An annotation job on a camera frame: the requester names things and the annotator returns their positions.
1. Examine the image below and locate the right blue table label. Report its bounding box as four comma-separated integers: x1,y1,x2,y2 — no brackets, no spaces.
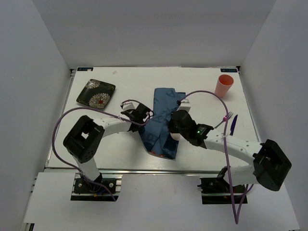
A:
220,68,238,73

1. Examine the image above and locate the pink plastic cup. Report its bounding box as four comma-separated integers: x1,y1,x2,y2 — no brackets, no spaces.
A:
215,75,234,98

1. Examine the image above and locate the blue cartoon print cloth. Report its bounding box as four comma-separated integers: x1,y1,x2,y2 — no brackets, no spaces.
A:
139,88,186,159

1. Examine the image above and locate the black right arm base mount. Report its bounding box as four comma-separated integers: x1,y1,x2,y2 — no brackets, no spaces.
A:
197,167,231,205

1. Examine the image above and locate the silver fork pink band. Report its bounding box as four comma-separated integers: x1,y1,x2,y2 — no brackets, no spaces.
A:
214,112,233,128

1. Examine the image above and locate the left blue table label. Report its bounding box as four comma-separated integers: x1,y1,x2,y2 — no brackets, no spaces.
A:
77,67,93,72

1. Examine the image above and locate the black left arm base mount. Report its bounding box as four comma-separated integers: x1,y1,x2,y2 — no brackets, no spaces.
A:
70,174,122,202

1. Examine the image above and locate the blue table label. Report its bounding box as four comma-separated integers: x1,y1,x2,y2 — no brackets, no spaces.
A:
77,67,93,72
220,68,238,73

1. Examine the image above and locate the black floral square plate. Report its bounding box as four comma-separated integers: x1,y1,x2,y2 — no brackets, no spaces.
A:
76,79,116,109

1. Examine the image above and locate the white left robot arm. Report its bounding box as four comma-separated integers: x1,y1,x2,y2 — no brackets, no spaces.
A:
63,103,152,192

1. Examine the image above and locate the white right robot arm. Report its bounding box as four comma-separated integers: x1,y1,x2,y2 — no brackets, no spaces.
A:
169,110,292,192

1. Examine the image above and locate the purple plastic knife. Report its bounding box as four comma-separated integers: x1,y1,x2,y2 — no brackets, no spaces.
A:
230,115,238,136

